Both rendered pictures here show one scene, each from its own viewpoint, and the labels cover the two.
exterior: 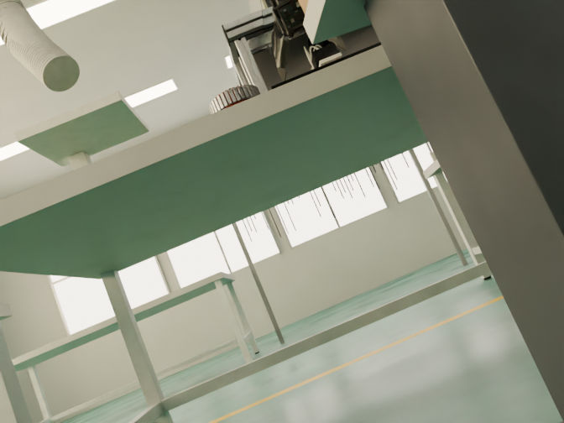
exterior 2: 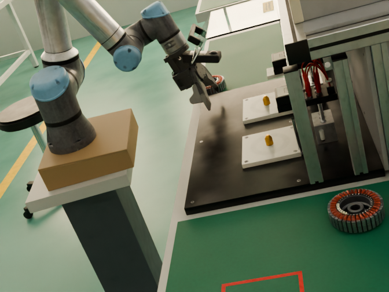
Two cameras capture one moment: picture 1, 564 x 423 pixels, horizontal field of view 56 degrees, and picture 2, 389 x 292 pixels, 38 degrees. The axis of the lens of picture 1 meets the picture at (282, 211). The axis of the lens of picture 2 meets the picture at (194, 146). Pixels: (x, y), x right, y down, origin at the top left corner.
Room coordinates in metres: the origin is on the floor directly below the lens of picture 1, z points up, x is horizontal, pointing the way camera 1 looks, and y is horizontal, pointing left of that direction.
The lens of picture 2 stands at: (1.46, -1.81, 1.51)
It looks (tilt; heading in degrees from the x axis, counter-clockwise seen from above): 27 degrees down; 106
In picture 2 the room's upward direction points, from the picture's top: 19 degrees counter-clockwise
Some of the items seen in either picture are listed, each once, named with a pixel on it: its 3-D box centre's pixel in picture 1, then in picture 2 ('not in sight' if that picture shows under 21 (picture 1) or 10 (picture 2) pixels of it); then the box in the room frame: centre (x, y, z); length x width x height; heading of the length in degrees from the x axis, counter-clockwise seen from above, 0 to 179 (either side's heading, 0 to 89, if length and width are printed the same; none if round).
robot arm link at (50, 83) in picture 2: not in sight; (54, 92); (0.67, -0.33, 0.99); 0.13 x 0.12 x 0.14; 96
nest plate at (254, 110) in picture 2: not in sight; (267, 105); (1.27, -0.27, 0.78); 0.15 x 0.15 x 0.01; 2
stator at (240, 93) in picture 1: (236, 105); (209, 86); (1.06, 0.00, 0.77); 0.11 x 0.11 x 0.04
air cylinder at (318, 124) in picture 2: not in sight; (324, 126); (1.42, -0.51, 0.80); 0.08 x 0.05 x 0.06; 92
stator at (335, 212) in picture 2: not in sight; (356, 210); (1.46, -0.83, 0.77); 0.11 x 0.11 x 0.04
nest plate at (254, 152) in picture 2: not in sight; (270, 145); (1.28, -0.51, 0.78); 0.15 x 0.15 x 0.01; 2
